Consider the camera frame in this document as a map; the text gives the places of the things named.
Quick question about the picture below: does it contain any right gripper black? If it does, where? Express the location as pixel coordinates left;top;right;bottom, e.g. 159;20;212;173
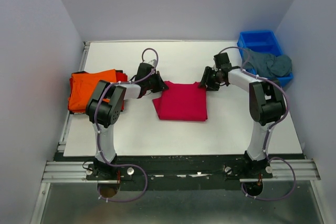
197;67;222;92

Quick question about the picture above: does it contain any magenta t shirt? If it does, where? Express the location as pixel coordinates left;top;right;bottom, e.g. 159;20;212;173
153;81;207;122

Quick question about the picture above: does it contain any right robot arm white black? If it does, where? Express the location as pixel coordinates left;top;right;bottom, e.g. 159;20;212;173
198;52;288;178

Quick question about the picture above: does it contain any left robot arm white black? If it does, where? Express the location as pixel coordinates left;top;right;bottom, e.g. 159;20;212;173
86;63;169;179

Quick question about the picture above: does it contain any grey t shirt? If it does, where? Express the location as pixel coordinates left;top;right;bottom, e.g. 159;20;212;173
243;48;292;78

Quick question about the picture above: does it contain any blue plastic bin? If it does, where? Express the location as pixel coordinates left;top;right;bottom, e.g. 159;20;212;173
237;30;293;87

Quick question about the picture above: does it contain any folded orange t shirt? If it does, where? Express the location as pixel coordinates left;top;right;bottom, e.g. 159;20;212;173
67;69;118;114

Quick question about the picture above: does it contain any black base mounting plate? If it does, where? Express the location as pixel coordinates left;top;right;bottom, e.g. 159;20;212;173
86;155;272;191

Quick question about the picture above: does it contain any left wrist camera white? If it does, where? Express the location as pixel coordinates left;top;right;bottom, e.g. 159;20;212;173
146;59;157;67

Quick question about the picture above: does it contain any aluminium frame rail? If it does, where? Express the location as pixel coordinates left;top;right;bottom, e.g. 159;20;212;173
32;40;320;223

